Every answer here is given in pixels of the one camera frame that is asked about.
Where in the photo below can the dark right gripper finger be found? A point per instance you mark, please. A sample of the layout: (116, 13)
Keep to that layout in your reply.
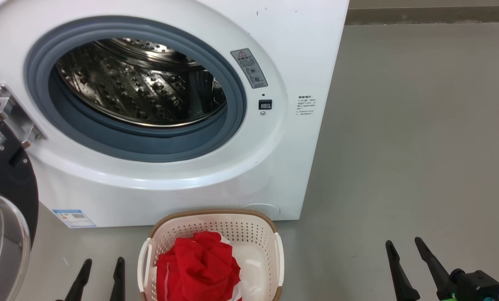
(435, 269)
(400, 280)

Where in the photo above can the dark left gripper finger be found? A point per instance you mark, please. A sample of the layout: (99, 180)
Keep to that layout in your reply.
(118, 284)
(80, 282)

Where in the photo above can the red garment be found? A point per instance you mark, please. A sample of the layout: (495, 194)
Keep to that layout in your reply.
(195, 267)

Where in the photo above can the dark round glass washer door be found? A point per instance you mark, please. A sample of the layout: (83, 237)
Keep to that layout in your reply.
(11, 175)

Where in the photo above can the white garment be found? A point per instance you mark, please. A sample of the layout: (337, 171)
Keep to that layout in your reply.
(253, 271)

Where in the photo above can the grey rubber door gasket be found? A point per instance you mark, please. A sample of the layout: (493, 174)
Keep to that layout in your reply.
(149, 144)

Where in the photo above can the cream basket with brown rim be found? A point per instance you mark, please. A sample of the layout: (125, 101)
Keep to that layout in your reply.
(258, 228)

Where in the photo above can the white front-load washing machine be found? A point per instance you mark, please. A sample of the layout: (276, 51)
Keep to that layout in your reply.
(274, 167)

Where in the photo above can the metal door hinge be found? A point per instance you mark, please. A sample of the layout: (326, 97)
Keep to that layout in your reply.
(17, 113)

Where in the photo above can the black door latch socket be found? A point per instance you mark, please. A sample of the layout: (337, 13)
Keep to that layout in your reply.
(265, 104)

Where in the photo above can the blue energy label sticker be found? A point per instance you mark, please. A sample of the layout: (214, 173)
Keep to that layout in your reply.
(74, 218)

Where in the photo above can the black text notice sticker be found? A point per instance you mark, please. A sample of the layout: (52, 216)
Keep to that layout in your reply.
(306, 108)

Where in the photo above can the stainless steel washer drum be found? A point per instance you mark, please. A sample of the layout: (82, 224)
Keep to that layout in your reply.
(128, 83)

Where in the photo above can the grey warning sticker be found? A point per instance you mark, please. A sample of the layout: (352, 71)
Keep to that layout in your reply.
(249, 69)

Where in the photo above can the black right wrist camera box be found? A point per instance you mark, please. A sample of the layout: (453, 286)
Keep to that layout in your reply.
(479, 286)

